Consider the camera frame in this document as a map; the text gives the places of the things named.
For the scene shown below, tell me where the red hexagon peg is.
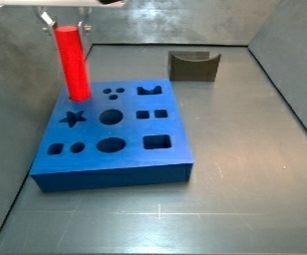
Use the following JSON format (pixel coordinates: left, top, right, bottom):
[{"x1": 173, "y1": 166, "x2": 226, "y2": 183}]
[{"x1": 54, "y1": 26, "x2": 91, "y2": 102}]

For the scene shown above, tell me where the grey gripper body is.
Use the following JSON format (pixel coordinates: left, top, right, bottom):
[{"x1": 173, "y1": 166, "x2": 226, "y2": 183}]
[{"x1": 0, "y1": 0, "x2": 127, "y2": 7}]

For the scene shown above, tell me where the black curved peg holder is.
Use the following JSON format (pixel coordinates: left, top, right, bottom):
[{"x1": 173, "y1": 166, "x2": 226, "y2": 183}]
[{"x1": 167, "y1": 51, "x2": 221, "y2": 82}]

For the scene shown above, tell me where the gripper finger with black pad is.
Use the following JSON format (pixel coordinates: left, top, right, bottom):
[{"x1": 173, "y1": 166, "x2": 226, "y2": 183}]
[{"x1": 36, "y1": 7, "x2": 56, "y2": 35}]

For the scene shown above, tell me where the blue shape sorting board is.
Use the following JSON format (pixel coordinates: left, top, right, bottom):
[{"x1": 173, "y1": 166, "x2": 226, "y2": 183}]
[{"x1": 30, "y1": 80, "x2": 193, "y2": 192}]

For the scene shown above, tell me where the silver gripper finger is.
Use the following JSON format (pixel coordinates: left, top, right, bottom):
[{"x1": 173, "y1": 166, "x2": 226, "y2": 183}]
[{"x1": 78, "y1": 7, "x2": 93, "y2": 39}]

